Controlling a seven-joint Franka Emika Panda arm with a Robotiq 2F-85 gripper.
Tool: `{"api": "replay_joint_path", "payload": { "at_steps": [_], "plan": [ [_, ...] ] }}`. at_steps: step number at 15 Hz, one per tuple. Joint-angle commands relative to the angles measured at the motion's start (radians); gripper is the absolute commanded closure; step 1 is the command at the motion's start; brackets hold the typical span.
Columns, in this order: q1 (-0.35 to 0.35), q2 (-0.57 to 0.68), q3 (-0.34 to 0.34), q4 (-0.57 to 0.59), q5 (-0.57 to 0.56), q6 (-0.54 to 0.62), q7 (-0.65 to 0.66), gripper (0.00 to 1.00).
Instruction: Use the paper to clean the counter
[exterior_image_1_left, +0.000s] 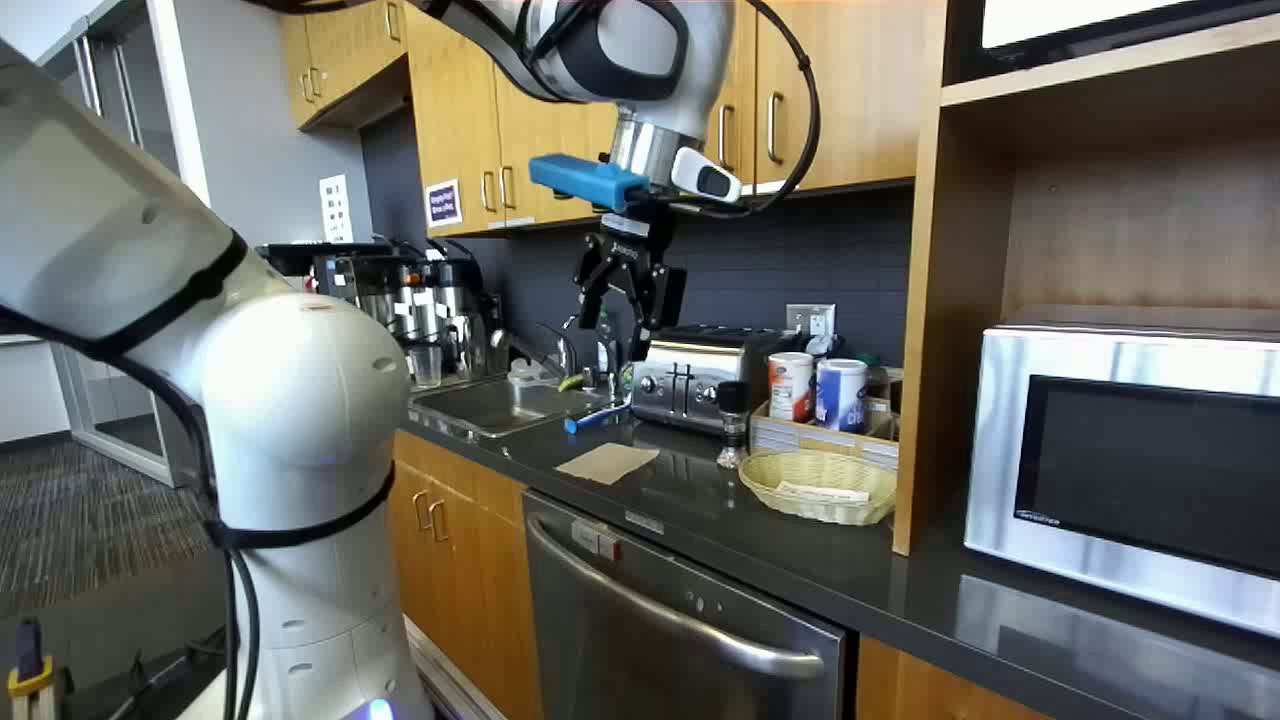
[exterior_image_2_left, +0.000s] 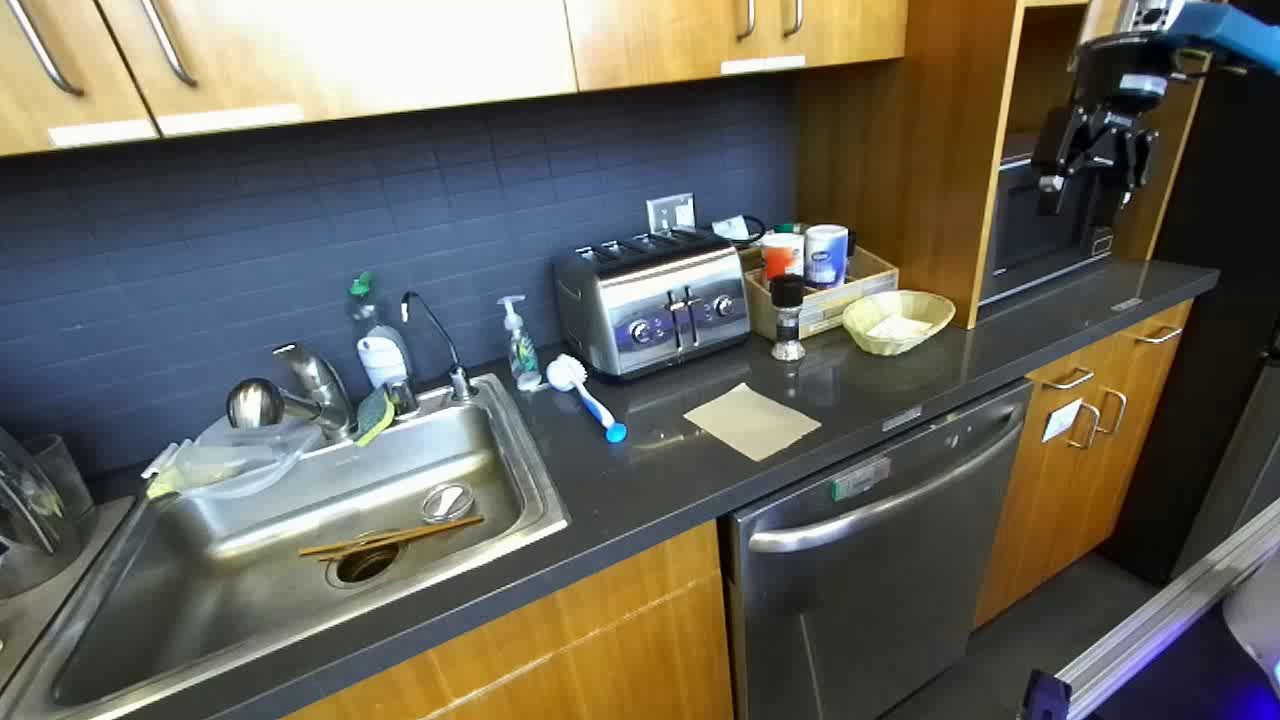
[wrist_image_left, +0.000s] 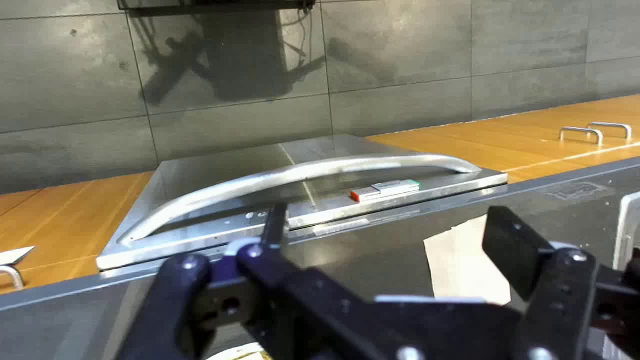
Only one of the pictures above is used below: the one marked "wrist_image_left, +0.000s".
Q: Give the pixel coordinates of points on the stainless steel dishwasher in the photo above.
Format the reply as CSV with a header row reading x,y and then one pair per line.
x,y
200,173

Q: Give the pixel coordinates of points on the wooden base cabinet with drawers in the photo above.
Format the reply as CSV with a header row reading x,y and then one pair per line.
x,y
67,220

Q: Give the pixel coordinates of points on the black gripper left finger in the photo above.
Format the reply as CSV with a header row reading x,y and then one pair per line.
x,y
176,292

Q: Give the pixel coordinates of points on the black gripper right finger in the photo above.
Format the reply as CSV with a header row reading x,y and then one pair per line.
x,y
567,300

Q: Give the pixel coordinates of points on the white cabinet label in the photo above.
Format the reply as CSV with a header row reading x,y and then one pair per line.
x,y
15,255

